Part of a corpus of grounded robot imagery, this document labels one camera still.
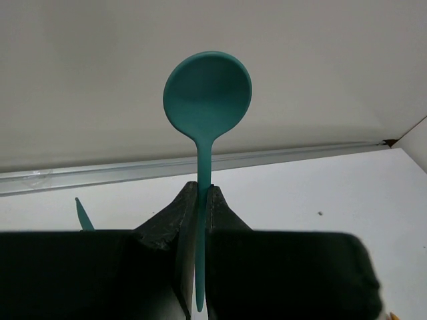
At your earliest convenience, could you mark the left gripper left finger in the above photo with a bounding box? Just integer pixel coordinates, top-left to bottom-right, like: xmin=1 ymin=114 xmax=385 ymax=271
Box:
xmin=1 ymin=181 xmax=197 ymax=319

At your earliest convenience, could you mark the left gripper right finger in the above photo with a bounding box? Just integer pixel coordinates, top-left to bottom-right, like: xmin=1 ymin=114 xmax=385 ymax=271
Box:
xmin=205 ymin=186 xmax=383 ymax=319

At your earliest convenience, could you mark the teal spoon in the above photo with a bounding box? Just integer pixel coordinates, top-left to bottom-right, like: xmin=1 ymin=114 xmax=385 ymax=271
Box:
xmin=163 ymin=51 xmax=252 ymax=311

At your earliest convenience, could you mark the teal knife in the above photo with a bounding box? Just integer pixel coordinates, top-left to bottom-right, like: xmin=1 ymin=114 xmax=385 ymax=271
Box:
xmin=75 ymin=197 xmax=95 ymax=231

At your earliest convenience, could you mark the aluminium frame rail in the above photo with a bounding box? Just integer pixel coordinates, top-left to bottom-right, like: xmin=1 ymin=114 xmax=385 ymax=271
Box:
xmin=1 ymin=141 xmax=390 ymax=197

